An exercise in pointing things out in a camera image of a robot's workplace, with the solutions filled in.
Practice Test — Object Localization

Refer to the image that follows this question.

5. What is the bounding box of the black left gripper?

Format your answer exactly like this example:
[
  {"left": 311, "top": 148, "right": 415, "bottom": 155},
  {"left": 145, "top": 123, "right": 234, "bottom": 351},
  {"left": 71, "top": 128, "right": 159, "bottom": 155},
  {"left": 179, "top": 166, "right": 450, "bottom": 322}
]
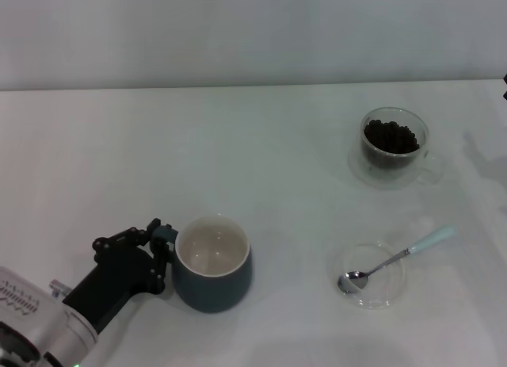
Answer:
[{"left": 63, "top": 218, "right": 174, "bottom": 332}]

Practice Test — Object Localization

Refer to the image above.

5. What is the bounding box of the dark teal ceramic mug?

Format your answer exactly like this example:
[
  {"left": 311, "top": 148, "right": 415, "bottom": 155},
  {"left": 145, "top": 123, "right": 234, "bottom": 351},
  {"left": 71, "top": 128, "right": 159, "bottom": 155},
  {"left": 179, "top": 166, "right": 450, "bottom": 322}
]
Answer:
[{"left": 153, "top": 214, "right": 254, "bottom": 315}]

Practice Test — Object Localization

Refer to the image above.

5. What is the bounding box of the dark coffee beans heap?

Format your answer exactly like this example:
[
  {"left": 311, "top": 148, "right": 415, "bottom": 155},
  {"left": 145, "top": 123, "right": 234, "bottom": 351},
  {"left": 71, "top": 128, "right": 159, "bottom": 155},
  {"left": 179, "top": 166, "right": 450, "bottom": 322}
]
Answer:
[{"left": 364, "top": 119, "right": 421, "bottom": 154}]

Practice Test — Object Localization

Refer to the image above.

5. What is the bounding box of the blue-handled metal spoon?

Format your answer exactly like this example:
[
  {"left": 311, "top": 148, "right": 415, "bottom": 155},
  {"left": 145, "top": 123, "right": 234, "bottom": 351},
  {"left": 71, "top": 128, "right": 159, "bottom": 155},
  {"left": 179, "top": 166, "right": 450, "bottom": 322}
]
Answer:
[{"left": 336, "top": 223, "right": 459, "bottom": 295}]

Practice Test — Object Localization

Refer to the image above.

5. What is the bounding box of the round clear glass dish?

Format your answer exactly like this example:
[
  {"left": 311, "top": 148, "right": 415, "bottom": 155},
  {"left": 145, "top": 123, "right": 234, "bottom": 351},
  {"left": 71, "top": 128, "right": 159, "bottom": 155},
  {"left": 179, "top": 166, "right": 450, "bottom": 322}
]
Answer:
[{"left": 326, "top": 242, "right": 409, "bottom": 312}]

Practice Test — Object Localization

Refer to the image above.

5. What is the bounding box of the double-wall glass cup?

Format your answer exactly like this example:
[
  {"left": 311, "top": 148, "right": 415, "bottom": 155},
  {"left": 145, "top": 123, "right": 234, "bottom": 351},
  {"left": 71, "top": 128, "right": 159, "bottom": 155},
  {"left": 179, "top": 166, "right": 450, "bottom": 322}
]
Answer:
[{"left": 359, "top": 107, "right": 444, "bottom": 185}]

